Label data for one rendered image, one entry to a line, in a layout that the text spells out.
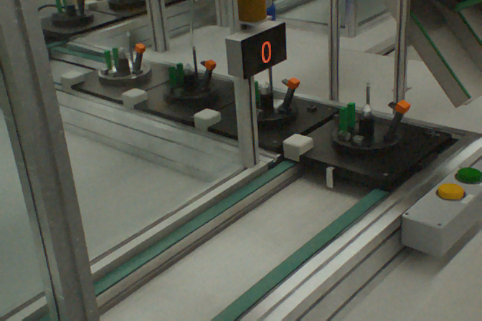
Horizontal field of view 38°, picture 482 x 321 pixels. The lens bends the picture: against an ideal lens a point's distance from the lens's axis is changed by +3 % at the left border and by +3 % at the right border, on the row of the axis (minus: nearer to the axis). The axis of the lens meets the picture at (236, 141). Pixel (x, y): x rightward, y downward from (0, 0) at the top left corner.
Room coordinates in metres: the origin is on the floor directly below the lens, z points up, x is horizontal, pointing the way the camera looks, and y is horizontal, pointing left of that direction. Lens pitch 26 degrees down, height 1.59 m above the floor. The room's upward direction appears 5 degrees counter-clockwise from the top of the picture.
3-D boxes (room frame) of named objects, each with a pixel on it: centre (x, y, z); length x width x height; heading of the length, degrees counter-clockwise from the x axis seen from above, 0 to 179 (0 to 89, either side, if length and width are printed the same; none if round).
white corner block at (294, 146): (1.24, -0.12, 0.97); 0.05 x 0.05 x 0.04; 47
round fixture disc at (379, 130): (1.25, -0.26, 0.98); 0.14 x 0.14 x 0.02
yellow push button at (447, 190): (1.04, -0.36, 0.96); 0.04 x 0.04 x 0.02
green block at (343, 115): (1.27, -0.22, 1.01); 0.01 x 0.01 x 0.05; 47
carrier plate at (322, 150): (1.25, -0.26, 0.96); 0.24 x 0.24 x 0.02; 47
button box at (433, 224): (1.04, -0.36, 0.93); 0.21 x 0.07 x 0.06; 137
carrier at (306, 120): (1.42, -0.07, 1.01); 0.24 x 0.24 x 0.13; 47
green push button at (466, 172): (1.09, -0.41, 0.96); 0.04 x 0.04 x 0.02
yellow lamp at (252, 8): (1.19, -0.05, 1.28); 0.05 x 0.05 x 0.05
